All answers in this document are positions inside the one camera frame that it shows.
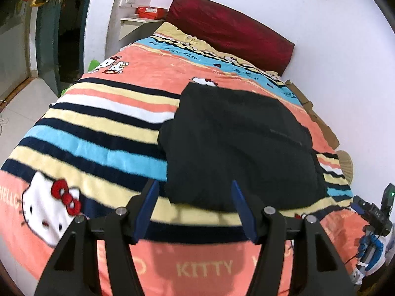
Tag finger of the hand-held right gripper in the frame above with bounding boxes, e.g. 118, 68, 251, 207
352, 195, 374, 216

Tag red cardboard box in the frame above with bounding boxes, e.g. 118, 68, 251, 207
136, 5, 169, 19

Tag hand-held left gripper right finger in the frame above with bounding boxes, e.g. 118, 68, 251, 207
231, 180, 355, 296

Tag person's right hand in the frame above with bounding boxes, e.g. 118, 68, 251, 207
355, 234, 387, 284

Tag striped cartoon cat printed blanket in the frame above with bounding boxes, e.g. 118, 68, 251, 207
0, 21, 371, 296

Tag dark red headboard cushion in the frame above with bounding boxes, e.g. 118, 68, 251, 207
166, 0, 295, 77

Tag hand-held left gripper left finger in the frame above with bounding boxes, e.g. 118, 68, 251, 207
34, 179, 160, 296

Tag black hooded jacket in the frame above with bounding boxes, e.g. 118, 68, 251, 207
157, 82, 328, 213

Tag dark green door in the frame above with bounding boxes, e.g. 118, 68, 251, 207
35, 0, 96, 97

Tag brown cardboard pieces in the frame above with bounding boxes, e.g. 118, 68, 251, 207
284, 79, 340, 148

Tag white bedside shelf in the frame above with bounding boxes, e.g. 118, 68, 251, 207
120, 17, 167, 50

